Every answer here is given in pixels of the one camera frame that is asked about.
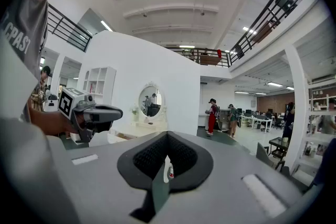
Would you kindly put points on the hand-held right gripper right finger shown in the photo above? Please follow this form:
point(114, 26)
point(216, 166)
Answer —
point(202, 168)

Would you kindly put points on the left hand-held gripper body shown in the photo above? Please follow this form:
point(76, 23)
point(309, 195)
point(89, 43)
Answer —
point(67, 102)

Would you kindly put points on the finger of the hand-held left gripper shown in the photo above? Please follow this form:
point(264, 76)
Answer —
point(99, 126)
point(110, 112)

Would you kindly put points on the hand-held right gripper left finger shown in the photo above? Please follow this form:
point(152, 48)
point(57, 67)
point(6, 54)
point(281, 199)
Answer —
point(128, 165)

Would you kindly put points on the white vanity drawer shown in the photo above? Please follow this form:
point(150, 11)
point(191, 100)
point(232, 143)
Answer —
point(120, 137)

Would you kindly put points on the white makeup bottle red label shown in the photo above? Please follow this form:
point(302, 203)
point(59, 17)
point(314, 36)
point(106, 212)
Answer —
point(168, 170)

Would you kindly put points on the person's left forearm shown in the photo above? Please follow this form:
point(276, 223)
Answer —
point(42, 122)

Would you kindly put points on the person's left hand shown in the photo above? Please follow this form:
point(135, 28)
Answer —
point(64, 124)

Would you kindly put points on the white flower vase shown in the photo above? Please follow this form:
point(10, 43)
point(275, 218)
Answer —
point(135, 114)

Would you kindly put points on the white cubby shelf cabinet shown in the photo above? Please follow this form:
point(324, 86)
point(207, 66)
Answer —
point(101, 84)

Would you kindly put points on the white vanity table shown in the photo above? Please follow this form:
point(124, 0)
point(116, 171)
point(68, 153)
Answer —
point(147, 128)

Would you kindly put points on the oval white-framed mirror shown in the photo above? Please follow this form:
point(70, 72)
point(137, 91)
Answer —
point(151, 101)

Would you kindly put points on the dark grey chair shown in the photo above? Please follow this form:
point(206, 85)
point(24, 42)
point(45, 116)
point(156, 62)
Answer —
point(263, 156)

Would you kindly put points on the black balcony railing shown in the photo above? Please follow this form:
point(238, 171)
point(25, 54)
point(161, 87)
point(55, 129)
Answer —
point(68, 29)
point(273, 8)
point(199, 56)

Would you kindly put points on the white office desk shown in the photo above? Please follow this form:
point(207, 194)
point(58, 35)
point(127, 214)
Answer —
point(258, 120)

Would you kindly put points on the black side table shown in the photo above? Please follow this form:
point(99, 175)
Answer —
point(278, 143)

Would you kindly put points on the ceiling light panel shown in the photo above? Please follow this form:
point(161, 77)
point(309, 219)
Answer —
point(187, 46)
point(249, 30)
point(274, 84)
point(106, 25)
point(241, 92)

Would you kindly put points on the grey printed t-shirt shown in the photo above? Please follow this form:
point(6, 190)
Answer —
point(25, 21)

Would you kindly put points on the red hanging cloth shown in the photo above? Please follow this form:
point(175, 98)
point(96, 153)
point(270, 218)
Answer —
point(219, 53)

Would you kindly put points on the white open shelving unit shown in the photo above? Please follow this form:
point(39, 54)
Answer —
point(319, 144)

